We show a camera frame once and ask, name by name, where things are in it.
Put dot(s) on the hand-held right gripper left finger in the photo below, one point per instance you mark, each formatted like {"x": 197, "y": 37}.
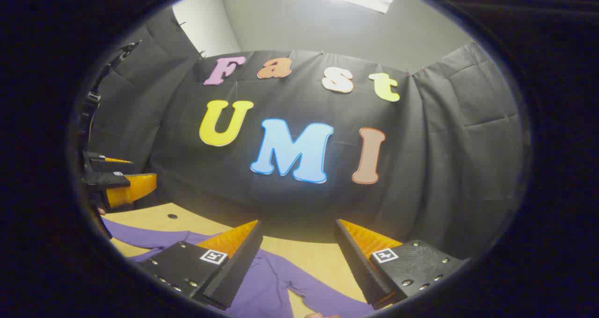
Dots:
{"x": 234, "y": 271}

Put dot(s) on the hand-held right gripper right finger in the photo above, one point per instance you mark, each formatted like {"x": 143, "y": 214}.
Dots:
{"x": 358, "y": 266}

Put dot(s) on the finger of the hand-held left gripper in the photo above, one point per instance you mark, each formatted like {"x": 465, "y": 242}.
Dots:
{"x": 100, "y": 158}
{"x": 131, "y": 187}

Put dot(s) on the purple knit polo shirt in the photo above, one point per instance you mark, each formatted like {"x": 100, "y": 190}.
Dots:
{"x": 271, "y": 285}

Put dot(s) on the black backdrop cloth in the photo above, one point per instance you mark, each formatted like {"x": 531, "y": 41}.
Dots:
{"x": 421, "y": 168}

